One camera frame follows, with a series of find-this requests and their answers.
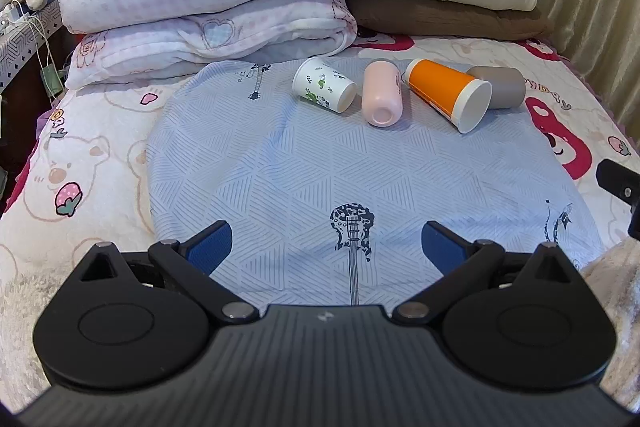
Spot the grey cup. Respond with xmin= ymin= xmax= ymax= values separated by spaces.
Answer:
xmin=468 ymin=66 xmax=526 ymax=109

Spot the orange and white cup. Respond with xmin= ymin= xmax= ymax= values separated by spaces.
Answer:
xmin=405 ymin=58 xmax=492 ymax=134

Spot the pink plastic cup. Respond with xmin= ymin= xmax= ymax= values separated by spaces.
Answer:
xmin=361 ymin=61 xmax=404 ymax=128

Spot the white floral paper cup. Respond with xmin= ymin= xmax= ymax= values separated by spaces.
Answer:
xmin=292 ymin=57 xmax=357 ymax=114

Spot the bear print bed sheet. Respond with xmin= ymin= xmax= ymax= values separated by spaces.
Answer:
xmin=1 ymin=35 xmax=639 ymax=411

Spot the blue guitar print blanket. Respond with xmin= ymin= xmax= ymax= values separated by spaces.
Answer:
xmin=146 ymin=62 xmax=604 ymax=308

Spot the beige curtain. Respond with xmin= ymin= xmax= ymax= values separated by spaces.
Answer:
xmin=539 ymin=0 xmax=639 ymax=141

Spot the brown folded blanket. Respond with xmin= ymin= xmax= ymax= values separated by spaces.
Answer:
xmin=346 ymin=0 xmax=553 ymax=41

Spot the patterned side table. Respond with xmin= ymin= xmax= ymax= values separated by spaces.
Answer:
xmin=1 ymin=0 xmax=62 ymax=91

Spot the white charging cable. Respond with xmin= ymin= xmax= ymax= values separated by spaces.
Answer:
xmin=8 ymin=0 xmax=64 ymax=105

